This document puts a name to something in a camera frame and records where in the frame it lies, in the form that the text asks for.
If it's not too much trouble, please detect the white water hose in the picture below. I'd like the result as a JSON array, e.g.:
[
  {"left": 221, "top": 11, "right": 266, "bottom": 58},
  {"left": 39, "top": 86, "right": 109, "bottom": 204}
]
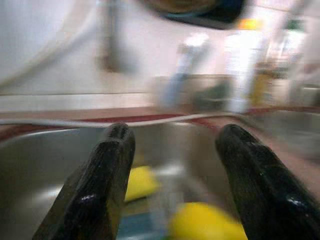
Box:
[{"left": 0, "top": 0, "right": 103, "bottom": 87}]

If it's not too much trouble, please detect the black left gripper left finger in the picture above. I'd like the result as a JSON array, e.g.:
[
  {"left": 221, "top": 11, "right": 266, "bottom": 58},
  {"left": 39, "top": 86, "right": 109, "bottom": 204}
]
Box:
[{"left": 31, "top": 121, "right": 137, "bottom": 240}]

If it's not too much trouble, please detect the yellow plastic bowl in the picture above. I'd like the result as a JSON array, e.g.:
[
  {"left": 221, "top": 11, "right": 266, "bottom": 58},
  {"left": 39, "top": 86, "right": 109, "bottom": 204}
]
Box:
[{"left": 166, "top": 201, "right": 249, "bottom": 240}]

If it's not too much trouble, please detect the steel tap with white fitting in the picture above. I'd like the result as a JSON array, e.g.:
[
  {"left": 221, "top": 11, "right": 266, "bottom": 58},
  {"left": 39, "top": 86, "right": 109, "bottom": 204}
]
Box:
[{"left": 94, "top": 0, "right": 132, "bottom": 74}]

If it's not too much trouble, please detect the blue plastic cup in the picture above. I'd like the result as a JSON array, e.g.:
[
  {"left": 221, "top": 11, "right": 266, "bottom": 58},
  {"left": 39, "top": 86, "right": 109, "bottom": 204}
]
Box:
[{"left": 116, "top": 214, "right": 171, "bottom": 240}]

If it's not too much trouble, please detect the white bottle green cap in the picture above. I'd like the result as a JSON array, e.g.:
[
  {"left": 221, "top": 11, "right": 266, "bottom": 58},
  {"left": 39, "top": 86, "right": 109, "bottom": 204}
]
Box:
[{"left": 273, "top": 17, "right": 310, "bottom": 106}]

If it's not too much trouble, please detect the hanging black pan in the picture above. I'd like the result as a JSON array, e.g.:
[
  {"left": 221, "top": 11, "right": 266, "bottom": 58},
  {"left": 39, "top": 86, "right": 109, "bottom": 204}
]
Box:
[{"left": 159, "top": 0, "right": 247, "bottom": 30}]

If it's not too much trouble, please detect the thin grey hose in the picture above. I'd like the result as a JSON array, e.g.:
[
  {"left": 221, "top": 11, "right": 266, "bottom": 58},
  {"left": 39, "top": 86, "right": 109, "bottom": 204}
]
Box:
[{"left": 0, "top": 106, "right": 320, "bottom": 129}]

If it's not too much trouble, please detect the steel sink basin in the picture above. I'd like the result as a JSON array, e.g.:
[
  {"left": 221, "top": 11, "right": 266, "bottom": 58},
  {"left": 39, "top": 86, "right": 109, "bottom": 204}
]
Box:
[{"left": 0, "top": 117, "right": 296, "bottom": 240}]

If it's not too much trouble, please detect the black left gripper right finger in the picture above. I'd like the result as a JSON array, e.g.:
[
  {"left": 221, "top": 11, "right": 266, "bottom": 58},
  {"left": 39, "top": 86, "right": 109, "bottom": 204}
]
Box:
[{"left": 214, "top": 123, "right": 320, "bottom": 240}]

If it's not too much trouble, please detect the hanging steel wok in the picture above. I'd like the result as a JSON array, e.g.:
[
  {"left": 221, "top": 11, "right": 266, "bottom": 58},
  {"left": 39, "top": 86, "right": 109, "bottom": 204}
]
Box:
[{"left": 139, "top": 0, "right": 216, "bottom": 15}]

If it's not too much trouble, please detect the bright yellow sponge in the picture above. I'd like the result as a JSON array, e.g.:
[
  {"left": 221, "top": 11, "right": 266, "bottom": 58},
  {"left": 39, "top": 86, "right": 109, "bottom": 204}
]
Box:
[{"left": 123, "top": 165, "right": 163, "bottom": 203}]

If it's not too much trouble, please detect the white bottle yellow cap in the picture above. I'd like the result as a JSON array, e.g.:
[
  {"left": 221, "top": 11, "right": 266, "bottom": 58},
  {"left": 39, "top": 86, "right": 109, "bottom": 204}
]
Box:
[{"left": 223, "top": 18, "right": 267, "bottom": 114}]

